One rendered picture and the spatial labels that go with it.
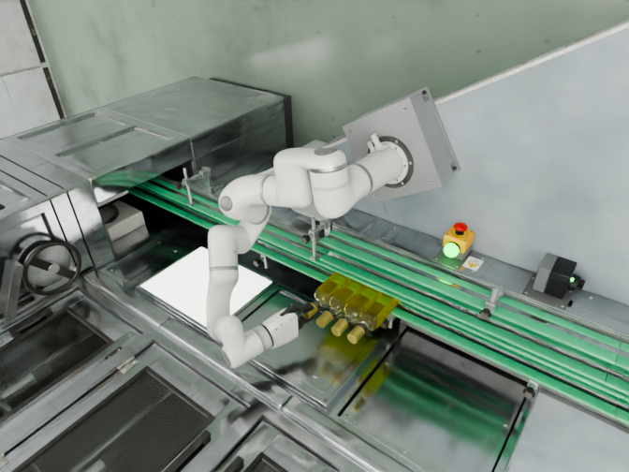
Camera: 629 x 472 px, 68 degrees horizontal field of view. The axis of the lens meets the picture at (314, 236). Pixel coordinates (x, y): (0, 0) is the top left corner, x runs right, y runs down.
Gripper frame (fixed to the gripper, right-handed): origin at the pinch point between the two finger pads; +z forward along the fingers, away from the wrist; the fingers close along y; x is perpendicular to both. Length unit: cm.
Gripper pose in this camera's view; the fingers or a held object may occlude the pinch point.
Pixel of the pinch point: (306, 313)
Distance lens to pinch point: 148.6
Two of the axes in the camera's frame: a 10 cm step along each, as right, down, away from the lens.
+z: 7.8, -3.6, 5.0
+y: -0.1, -8.2, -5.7
